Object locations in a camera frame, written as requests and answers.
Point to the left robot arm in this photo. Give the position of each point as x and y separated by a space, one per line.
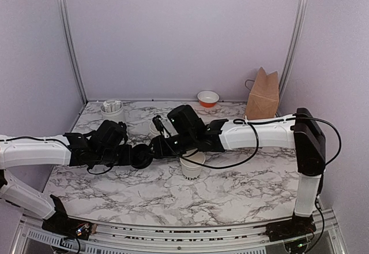
26 151

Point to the orange white bowl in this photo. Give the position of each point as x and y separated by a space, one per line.
208 99

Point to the grey cylindrical canister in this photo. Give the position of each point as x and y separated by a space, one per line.
117 117

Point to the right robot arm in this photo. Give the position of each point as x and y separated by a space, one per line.
298 132

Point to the front aluminium rail base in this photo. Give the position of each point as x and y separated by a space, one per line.
122 238

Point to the right aluminium frame post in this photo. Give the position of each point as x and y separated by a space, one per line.
293 45

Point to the black plastic cup lid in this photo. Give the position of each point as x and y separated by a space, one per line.
141 156

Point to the left aluminium frame post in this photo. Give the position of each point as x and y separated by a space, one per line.
71 50

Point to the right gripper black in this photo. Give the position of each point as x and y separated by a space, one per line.
159 150

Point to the white sugar packets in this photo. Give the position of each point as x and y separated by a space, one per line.
111 106

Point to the brown paper bag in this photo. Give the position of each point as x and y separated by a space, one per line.
263 99

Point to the stack of white paper cups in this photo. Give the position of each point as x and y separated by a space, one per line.
152 128

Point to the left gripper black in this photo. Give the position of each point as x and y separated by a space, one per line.
126 160

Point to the aluminium frame post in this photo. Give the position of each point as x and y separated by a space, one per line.
71 50
293 45

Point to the white paper cup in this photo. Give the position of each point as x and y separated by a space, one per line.
192 171

